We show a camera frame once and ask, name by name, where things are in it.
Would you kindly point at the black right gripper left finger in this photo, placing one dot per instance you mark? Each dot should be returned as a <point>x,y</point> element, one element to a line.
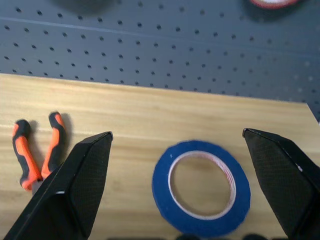
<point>72,190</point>

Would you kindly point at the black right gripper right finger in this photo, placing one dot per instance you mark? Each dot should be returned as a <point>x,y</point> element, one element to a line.
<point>282,180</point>

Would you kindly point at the dark pegboard panel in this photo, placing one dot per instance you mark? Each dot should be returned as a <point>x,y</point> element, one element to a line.
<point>160,47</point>

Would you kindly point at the orange and black pliers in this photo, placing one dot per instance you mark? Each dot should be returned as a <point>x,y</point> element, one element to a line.
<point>25,155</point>

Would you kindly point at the blue tape roll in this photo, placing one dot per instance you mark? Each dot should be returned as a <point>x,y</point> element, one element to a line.
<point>201,188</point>

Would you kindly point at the red tape roll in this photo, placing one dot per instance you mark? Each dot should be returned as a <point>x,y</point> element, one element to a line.
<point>272,3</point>

